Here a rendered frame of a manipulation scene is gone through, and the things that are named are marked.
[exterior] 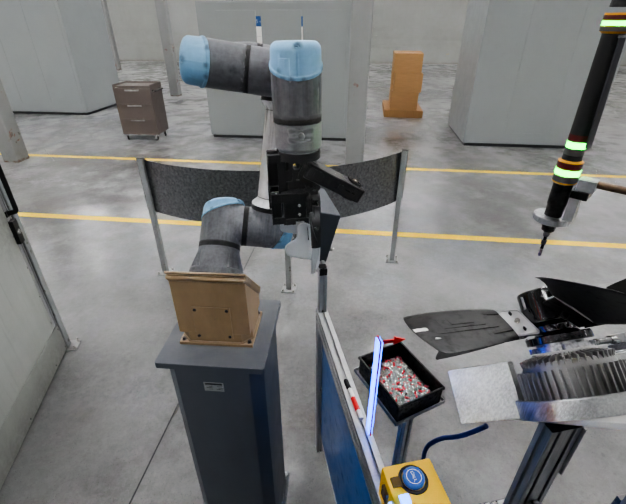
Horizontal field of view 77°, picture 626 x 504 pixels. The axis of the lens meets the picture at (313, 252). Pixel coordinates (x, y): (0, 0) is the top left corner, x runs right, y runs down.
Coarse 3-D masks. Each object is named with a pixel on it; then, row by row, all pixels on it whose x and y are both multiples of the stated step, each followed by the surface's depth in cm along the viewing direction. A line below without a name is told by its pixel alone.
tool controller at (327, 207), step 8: (320, 192) 153; (320, 200) 145; (328, 200) 147; (328, 208) 140; (320, 216) 135; (328, 216) 136; (336, 216) 136; (328, 224) 137; (336, 224) 138; (328, 232) 139; (328, 240) 141; (320, 248) 142; (328, 248) 142; (320, 256) 143
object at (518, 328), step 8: (504, 312) 99; (512, 312) 99; (520, 312) 98; (512, 320) 96; (520, 320) 96; (528, 320) 96; (520, 328) 93; (528, 328) 93; (536, 328) 93; (520, 336) 91
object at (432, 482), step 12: (384, 468) 76; (396, 468) 76; (420, 468) 75; (432, 468) 76; (384, 480) 75; (432, 480) 74; (396, 492) 72; (408, 492) 72; (420, 492) 72; (432, 492) 72; (444, 492) 72
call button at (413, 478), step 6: (408, 468) 75; (414, 468) 75; (408, 474) 74; (414, 474) 74; (420, 474) 74; (408, 480) 73; (414, 480) 73; (420, 480) 73; (408, 486) 72; (414, 486) 72; (420, 486) 72
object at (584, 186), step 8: (584, 184) 74; (592, 184) 73; (576, 192) 75; (584, 192) 75; (592, 192) 74; (568, 200) 77; (576, 200) 76; (584, 200) 75; (544, 208) 84; (568, 208) 77; (576, 208) 76; (536, 216) 81; (544, 216) 80; (568, 216) 78; (544, 224) 80; (552, 224) 79; (560, 224) 78; (568, 224) 79
